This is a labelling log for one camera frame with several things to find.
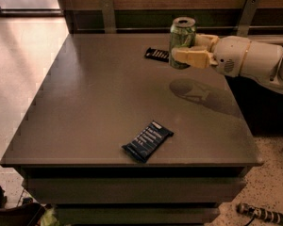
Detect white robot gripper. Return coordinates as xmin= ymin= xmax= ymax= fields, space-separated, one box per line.
xmin=171 ymin=34 xmax=251 ymax=77

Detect green soda can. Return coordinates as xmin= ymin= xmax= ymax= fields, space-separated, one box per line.
xmin=169 ymin=17 xmax=196 ymax=70

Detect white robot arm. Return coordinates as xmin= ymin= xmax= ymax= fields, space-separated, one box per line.
xmin=170 ymin=34 xmax=283 ymax=94

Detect black striped snack bar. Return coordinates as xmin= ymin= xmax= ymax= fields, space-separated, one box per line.
xmin=144 ymin=48 xmax=169 ymax=62

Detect dark blue snack bar wrapper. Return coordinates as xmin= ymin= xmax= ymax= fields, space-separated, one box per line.
xmin=122 ymin=121 xmax=174 ymax=163

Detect grey drawer cabinet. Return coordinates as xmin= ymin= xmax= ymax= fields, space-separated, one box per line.
xmin=1 ymin=34 xmax=262 ymax=225

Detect green plastic bag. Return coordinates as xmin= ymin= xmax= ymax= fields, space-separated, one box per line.
xmin=41 ymin=208 xmax=60 ymax=226

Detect dark chair at bottom left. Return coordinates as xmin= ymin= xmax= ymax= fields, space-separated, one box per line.
xmin=0 ymin=186 xmax=45 ymax=226

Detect right metal wall bracket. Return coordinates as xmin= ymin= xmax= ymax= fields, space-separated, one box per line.
xmin=237 ymin=0 xmax=260 ymax=37

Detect metal wall bracket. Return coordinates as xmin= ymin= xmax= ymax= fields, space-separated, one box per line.
xmin=237 ymin=0 xmax=260 ymax=37
xmin=100 ymin=0 xmax=116 ymax=34

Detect left metal wall bracket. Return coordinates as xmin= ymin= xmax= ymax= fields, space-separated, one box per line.
xmin=100 ymin=0 xmax=116 ymax=34

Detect black white striped floor cable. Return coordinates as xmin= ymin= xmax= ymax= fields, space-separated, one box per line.
xmin=236 ymin=202 xmax=283 ymax=226

